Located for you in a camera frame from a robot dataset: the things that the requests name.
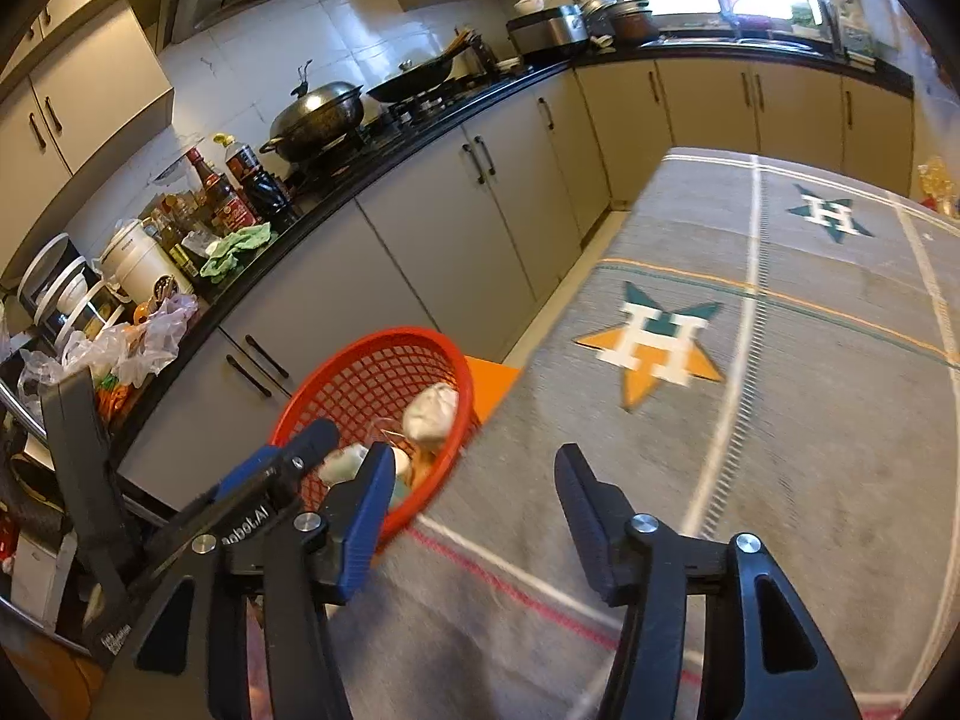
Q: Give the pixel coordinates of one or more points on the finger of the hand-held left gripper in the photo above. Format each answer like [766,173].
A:
[315,446]
[251,472]

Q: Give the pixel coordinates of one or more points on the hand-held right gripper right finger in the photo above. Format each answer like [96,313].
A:
[592,540]

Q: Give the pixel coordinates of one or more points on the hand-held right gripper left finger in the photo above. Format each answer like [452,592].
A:
[360,540]

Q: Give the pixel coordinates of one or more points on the red plastic basket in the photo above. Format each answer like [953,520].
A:
[360,360]

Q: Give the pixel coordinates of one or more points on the white tissue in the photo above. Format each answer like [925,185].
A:
[431,412]

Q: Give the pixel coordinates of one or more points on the metal bar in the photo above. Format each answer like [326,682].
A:
[19,409]

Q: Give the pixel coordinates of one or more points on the white box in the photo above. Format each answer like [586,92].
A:
[41,577]

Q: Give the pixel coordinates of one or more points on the clear plastic bags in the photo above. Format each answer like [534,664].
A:
[150,337]

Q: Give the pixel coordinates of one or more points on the black white kitchen appliance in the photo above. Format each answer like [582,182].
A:
[52,285]

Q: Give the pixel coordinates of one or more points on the green cloth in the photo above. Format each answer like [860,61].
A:
[236,247]

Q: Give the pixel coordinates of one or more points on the red label sauce bottle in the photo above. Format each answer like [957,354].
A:
[229,210]

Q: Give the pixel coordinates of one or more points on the beige kitchen base cabinets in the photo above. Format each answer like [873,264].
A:
[427,217]

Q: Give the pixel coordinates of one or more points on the dark soy sauce bottle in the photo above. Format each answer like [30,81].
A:
[262,187]

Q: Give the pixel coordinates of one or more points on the dark wok with lid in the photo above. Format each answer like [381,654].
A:
[315,116]

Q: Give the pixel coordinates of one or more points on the gas stove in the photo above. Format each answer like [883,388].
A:
[427,101]

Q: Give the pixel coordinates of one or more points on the black frying pan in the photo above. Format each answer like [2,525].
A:
[409,82]

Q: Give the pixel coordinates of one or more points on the metal utensil holder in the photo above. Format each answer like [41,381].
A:
[480,60]

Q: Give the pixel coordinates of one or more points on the silver rice cooker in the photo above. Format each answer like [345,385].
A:
[551,30]

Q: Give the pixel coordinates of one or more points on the white bowl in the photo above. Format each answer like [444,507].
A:
[529,5]

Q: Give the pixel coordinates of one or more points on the yellow clear packet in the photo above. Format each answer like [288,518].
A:
[941,184]

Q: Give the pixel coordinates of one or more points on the silver pot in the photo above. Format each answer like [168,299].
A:
[600,15]

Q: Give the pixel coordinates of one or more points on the brown cooking pot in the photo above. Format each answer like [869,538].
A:
[636,24]

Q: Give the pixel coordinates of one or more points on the beige wall cabinet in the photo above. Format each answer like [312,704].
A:
[90,82]

